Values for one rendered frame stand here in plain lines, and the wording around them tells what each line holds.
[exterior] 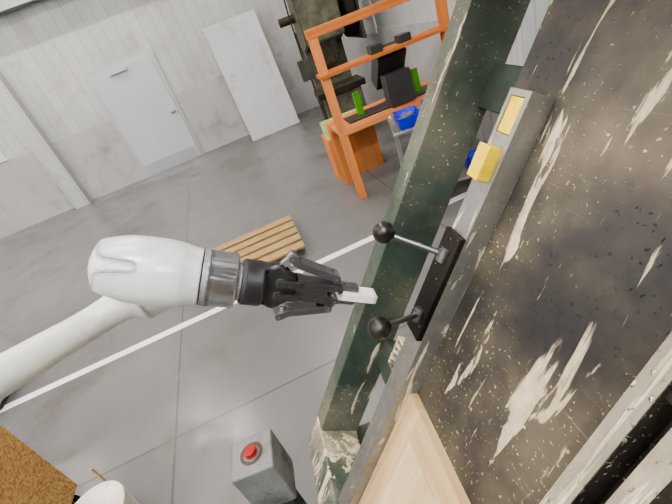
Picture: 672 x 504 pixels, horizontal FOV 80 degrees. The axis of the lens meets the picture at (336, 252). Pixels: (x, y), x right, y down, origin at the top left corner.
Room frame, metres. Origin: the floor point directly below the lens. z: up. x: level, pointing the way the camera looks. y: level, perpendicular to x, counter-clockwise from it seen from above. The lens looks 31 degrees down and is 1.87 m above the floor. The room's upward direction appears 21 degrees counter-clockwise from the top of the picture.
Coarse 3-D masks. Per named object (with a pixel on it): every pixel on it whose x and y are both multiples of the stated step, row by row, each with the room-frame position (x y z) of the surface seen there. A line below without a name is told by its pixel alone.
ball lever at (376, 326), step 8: (416, 312) 0.52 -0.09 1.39; (376, 320) 0.47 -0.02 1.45; (384, 320) 0.47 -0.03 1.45; (392, 320) 0.49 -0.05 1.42; (400, 320) 0.49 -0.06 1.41; (408, 320) 0.50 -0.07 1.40; (416, 320) 0.51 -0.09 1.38; (368, 328) 0.47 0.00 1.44; (376, 328) 0.46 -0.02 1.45; (384, 328) 0.45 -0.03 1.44; (376, 336) 0.45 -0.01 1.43; (384, 336) 0.45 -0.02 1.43
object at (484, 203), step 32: (544, 96) 0.50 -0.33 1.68; (512, 128) 0.51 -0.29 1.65; (512, 160) 0.50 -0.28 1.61; (480, 192) 0.51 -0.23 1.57; (480, 224) 0.50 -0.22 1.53; (480, 256) 0.50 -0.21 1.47; (448, 288) 0.50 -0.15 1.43; (448, 320) 0.50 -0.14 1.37; (416, 352) 0.50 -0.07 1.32; (416, 384) 0.50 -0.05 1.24; (384, 416) 0.51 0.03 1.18; (352, 480) 0.52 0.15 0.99
